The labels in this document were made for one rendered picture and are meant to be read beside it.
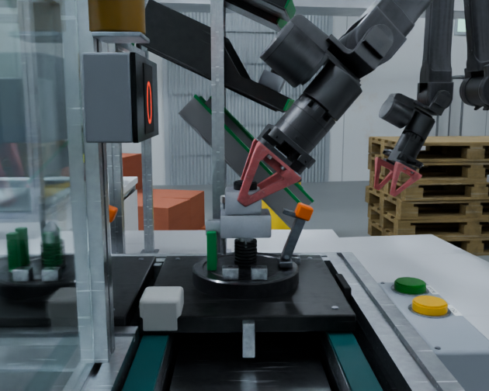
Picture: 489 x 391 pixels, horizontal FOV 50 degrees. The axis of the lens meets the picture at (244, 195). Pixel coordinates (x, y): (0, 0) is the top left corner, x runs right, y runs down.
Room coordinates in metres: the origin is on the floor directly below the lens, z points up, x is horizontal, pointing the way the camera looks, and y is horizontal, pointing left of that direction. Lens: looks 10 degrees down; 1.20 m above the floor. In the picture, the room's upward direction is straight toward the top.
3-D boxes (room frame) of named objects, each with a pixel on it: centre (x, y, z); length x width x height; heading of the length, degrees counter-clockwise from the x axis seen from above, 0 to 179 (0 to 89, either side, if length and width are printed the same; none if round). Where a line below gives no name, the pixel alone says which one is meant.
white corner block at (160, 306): (0.57, 0.09, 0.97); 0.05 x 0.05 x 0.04; 1
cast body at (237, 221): (0.67, 0.01, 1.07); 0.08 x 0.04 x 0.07; 92
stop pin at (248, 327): (0.55, 0.00, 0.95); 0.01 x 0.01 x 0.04; 1
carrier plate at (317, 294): (0.67, 0.00, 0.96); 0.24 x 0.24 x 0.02; 1
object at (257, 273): (0.62, -0.02, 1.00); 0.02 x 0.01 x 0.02; 91
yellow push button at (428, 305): (0.59, -0.22, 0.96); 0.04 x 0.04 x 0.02
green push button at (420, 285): (0.66, -0.22, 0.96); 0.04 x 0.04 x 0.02
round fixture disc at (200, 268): (0.67, 0.00, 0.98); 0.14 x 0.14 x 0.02
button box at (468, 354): (0.59, -0.22, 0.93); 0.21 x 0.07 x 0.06; 1
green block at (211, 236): (0.66, 0.04, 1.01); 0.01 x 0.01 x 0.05; 1
